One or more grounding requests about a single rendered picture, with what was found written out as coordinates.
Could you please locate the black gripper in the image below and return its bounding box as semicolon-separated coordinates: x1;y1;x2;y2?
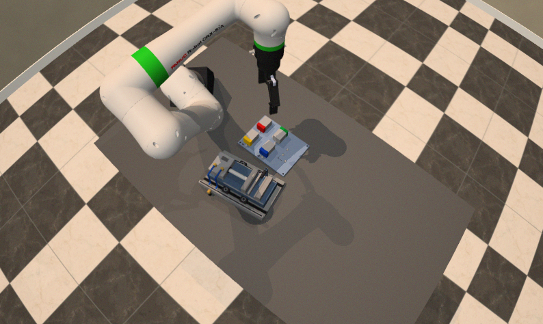
257;60;280;115

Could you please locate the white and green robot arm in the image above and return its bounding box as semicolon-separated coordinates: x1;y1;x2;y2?
100;0;290;159

